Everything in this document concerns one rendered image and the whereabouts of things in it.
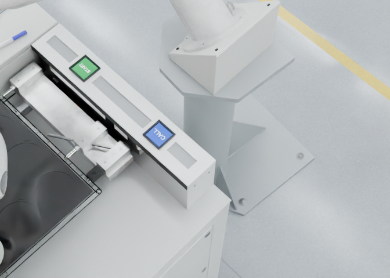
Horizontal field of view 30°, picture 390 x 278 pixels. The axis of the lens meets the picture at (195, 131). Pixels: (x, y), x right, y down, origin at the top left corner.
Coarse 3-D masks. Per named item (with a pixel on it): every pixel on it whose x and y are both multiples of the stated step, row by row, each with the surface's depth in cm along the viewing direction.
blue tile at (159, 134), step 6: (156, 126) 171; (162, 126) 172; (150, 132) 171; (156, 132) 171; (162, 132) 171; (168, 132) 171; (150, 138) 170; (156, 138) 170; (162, 138) 170; (168, 138) 170; (156, 144) 169
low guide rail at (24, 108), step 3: (24, 102) 187; (21, 105) 186; (24, 105) 186; (27, 105) 186; (18, 108) 186; (21, 108) 186; (24, 108) 186; (27, 108) 187; (30, 108) 188; (21, 111) 186; (24, 111) 187; (27, 111) 188; (24, 114) 188
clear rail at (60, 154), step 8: (8, 104) 180; (16, 112) 179; (24, 120) 178; (32, 128) 178; (40, 136) 177; (48, 144) 176; (56, 152) 175; (64, 160) 174; (72, 168) 173; (80, 176) 172; (88, 184) 171
